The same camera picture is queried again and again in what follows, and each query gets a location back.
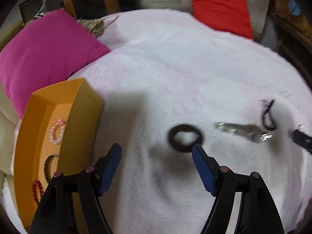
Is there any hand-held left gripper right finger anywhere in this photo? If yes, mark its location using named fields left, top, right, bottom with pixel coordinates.
left=191, top=143, right=285, bottom=234

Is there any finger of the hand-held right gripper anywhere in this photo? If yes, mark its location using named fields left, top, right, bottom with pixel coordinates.
left=292, top=127, right=312, bottom=155

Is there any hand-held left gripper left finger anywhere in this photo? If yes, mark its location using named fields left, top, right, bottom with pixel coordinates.
left=29, top=143, right=122, bottom=234

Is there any black ring hair tie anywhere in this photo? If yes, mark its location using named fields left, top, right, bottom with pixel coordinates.
left=169, top=124, right=205, bottom=152

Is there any silver metal link bracelet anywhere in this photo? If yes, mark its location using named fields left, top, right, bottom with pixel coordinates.
left=215, top=122, right=273, bottom=143

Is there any orange cardboard box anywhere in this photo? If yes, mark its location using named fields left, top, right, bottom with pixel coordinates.
left=13, top=77, right=105, bottom=229

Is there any silver bangle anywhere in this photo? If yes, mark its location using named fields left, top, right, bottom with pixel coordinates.
left=43, top=155, right=59, bottom=182

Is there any pink bead bracelet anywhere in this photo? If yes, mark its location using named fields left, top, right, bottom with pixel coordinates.
left=49, top=119, right=68, bottom=145

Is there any red bead bracelet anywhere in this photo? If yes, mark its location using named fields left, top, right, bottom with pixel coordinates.
left=32, top=180, right=45, bottom=205

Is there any wooden table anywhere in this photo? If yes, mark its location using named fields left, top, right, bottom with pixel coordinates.
left=268, top=17, right=312, bottom=83

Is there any beige sofa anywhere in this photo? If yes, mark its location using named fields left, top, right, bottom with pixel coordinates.
left=0, top=19, right=25, bottom=178

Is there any pink pillow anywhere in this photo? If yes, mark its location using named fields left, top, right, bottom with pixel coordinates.
left=0, top=7, right=112, bottom=119

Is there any wicker basket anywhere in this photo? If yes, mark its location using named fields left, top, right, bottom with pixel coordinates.
left=270, top=0, right=310, bottom=30

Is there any brown patterned cloth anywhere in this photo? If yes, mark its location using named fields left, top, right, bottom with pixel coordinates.
left=78, top=15, right=120, bottom=38

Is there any red pillow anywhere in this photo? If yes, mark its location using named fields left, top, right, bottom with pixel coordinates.
left=189, top=0, right=254, bottom=40

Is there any thin black hair tie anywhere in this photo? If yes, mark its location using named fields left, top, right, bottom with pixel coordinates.
left=259, top=99, right=277, bottom=131

